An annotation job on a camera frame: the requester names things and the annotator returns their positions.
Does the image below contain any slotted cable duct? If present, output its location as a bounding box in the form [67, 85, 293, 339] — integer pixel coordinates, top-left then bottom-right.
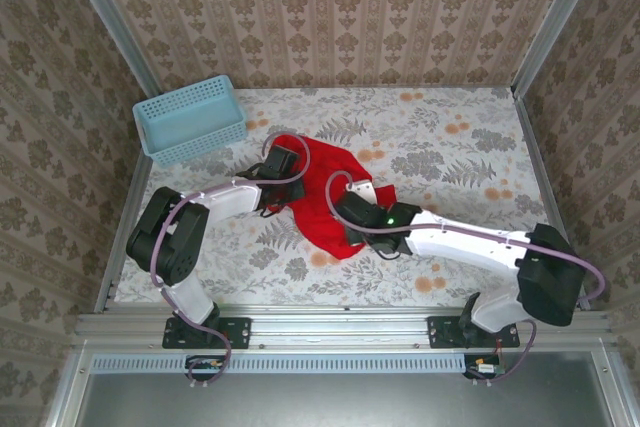
[91, 352, 466, 374]

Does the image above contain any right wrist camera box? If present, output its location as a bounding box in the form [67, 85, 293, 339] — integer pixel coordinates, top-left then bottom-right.
[345, 180, 380, 204]

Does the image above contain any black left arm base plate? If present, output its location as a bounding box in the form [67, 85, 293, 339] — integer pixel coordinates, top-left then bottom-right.
[162, 316, 251, 350]

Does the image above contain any light blue perforated plastic basket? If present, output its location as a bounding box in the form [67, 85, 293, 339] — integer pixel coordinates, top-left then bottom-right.
[132, 75, 249, 168]

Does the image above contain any red t-shirt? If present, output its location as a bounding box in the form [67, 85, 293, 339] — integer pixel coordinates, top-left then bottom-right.
[267, 134, 397, 261]

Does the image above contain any aluminium frame post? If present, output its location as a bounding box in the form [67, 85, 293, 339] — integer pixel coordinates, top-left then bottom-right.
[512, 0, 609, 98]
[57, 0, 161, 93]

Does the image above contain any aluminium mounting rail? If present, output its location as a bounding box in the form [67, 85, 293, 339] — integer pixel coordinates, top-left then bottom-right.
[74, 306, 611, 348]

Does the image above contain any floral patterned tablecloth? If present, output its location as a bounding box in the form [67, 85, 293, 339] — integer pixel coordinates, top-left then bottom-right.
[114, 86, 576, 308]

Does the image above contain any grey metal sheet panel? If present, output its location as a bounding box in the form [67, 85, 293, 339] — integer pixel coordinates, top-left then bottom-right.
[74, 351, 626, 427]

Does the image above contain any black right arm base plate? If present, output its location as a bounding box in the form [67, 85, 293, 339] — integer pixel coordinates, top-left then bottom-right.
[427, 315, 521, 349]

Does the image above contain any aluminium table side rail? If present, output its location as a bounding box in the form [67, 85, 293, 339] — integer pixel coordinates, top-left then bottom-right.
[514, 91, 591, 311]
[94, 151, 154, 313]

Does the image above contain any small connector circuit board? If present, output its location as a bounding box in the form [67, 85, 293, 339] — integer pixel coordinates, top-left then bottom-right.
[464, 354, 504, 379]
[185, 354, 226, 381]

